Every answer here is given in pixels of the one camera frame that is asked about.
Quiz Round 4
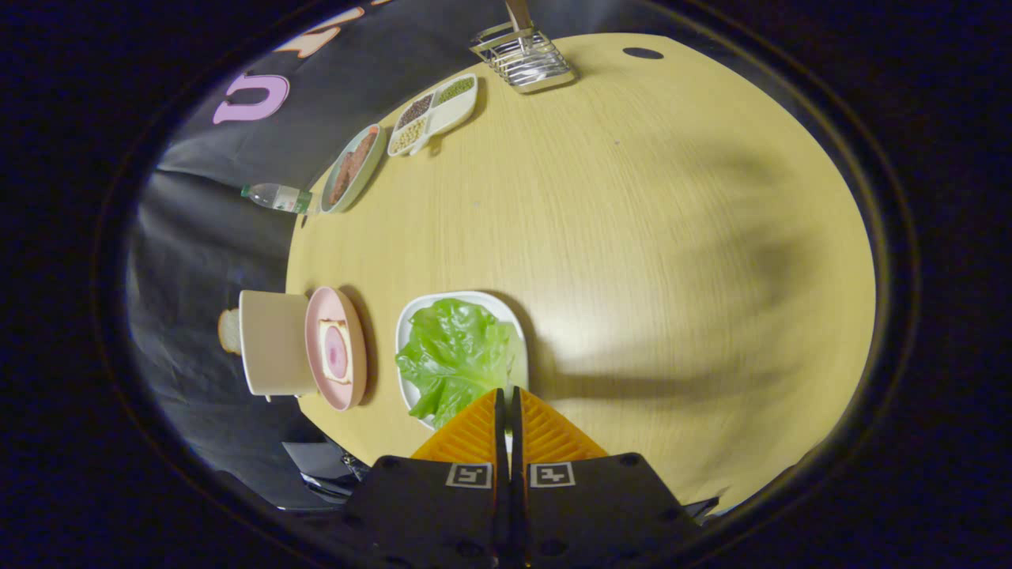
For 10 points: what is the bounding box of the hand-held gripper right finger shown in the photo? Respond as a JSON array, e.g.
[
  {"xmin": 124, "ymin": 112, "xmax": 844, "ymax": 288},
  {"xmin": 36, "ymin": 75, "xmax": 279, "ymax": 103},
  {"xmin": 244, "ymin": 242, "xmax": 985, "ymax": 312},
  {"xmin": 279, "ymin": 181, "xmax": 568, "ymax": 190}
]
[{"xmin": 510, "ymin": 386, "xmax": 704, "ymax": 569}]

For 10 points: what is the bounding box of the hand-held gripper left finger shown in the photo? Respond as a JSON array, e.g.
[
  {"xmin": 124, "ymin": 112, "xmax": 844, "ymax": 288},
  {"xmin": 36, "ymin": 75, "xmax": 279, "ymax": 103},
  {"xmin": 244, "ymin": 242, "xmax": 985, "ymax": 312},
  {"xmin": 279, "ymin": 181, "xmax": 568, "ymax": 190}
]
[{"xmin": 336, "ymin": 387, "xmax": 511, "ymax": 569}]

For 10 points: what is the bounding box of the green lettuce leaf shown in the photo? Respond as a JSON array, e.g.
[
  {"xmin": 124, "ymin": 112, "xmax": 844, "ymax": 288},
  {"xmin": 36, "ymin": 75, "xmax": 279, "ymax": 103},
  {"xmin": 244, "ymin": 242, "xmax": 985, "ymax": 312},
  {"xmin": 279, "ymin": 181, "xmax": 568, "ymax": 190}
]
[{"xmin": 395, "ymin": 298, "xmax": 523, "ymax": 430}]

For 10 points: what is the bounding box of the round pink plate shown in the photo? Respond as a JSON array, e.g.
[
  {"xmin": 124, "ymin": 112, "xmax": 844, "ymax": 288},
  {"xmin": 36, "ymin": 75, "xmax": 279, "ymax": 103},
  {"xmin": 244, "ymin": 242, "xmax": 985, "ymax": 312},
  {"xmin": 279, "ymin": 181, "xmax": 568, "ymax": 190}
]
[{"xmin": 305, "ymin": 286, "xmax": 368, "ymax": 413}]

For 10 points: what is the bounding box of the white rectangular plate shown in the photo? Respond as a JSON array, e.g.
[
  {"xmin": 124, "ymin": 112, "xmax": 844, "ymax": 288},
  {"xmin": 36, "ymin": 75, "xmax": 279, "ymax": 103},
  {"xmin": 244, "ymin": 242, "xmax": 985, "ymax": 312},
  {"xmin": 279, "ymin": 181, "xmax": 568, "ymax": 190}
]
[{"xmin": 395, "ymin": 290, "xmax": 529, "ymax": 431}]

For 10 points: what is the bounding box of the white toaster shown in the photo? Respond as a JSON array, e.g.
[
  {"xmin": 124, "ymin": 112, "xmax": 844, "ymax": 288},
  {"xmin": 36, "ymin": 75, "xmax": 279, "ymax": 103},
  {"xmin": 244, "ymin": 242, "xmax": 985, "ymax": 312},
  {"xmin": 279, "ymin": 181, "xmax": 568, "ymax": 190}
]
[{"xmin": 239, "ymin": 290, "xmax": 319, "ymax": 398}]

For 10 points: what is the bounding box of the round light blue plate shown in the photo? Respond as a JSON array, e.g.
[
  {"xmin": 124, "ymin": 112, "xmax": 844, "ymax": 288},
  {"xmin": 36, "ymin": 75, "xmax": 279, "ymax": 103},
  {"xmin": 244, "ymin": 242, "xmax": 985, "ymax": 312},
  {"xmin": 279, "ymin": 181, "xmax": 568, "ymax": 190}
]
[{"xmin": 319, "ymin": 123, "xmax": 387, "ymax": 215}]

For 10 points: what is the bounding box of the clear plastic water bottle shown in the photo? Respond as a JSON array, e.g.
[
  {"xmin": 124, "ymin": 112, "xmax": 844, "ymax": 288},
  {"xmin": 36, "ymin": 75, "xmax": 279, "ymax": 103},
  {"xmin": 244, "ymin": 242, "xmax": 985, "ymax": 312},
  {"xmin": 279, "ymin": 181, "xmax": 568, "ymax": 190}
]
[{"xmin": 240, "ymin": 183, "xmax": 314, "ymax": 216}]

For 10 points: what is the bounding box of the brown meat piece orange tip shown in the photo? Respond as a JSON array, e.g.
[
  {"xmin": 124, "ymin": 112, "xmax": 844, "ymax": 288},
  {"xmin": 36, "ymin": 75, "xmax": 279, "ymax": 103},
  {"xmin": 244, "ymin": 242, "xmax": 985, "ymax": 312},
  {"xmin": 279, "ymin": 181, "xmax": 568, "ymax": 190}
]
[{"xmin": 348, "ymin": 130, "xmax": 380, "ymax": 179}]

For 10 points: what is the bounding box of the pile of yellow beans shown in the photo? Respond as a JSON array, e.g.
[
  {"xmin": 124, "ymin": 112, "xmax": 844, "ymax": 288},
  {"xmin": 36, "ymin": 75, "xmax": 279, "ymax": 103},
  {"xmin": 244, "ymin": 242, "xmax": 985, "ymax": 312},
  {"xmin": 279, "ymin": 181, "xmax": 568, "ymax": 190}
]
[{"xmin": 390, "ymin": 119, "xmax": 428, "ymax": 155}]

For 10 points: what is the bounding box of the white divided dish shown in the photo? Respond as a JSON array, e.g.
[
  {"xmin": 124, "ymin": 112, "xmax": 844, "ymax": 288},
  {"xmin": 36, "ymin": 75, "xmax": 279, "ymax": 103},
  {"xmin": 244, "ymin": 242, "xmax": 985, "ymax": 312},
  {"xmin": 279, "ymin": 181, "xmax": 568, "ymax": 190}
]
[{"xmin": 387, "ymin": 73, "xmax": 479, "ymax": 157}]

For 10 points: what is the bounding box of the pile of dark beans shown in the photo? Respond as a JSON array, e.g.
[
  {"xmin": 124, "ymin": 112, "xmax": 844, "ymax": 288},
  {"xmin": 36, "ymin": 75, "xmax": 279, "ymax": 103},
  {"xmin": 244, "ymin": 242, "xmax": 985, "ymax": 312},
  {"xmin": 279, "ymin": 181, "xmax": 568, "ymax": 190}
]
[{"xmin": 398, "ymin": 93, "xmax": 434, "ymax": 129}]

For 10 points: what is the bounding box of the clear glass cup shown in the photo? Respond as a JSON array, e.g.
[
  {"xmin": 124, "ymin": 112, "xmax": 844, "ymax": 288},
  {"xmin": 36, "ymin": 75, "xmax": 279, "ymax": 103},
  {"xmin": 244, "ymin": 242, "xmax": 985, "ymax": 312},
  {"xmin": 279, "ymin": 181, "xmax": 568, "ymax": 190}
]
[{"xmin": 470, "ymin": 22, "xmax": 576, "ymax": 94}]

